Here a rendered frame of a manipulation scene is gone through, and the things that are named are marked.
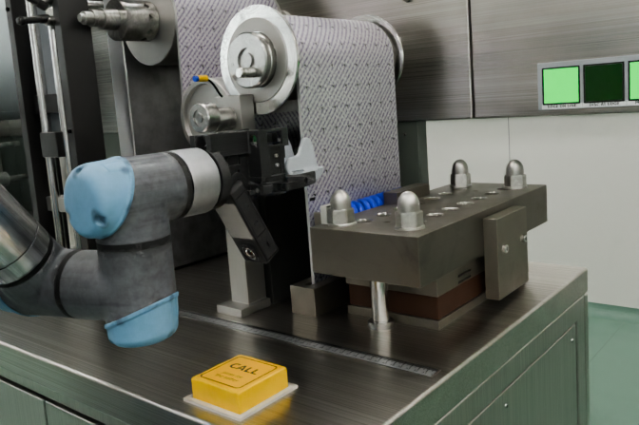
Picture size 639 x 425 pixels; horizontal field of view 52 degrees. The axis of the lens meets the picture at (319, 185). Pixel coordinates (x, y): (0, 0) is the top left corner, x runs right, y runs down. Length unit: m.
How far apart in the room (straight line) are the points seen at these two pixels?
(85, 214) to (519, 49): 0.69
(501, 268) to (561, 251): 2.72
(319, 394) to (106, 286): 0.24
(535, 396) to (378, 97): 0.49
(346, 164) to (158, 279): 0.38
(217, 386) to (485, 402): 0.31
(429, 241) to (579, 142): 2.76
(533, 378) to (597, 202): 2.61
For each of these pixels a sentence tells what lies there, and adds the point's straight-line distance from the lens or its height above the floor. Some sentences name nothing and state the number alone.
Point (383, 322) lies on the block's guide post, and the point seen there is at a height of 0.91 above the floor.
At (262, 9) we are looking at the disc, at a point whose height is 1.31.
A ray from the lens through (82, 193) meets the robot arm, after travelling 0.66.
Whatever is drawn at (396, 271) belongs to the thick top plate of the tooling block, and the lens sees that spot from 0.77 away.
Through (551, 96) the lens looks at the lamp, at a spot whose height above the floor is 1.17.
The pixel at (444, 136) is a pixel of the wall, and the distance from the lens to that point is 3.78.
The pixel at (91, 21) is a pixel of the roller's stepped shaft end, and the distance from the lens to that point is 1.05.
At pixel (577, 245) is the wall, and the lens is 3.58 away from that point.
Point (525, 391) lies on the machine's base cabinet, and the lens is 0.92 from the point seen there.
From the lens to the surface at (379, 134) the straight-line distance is 1.02.
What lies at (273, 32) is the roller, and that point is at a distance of 0.89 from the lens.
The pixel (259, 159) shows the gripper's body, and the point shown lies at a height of 1.13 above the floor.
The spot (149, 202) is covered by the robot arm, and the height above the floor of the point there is 1.10.
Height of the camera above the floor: 1.19
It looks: 8 degrees down
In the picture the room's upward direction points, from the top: 4 degrees counter-clockwise
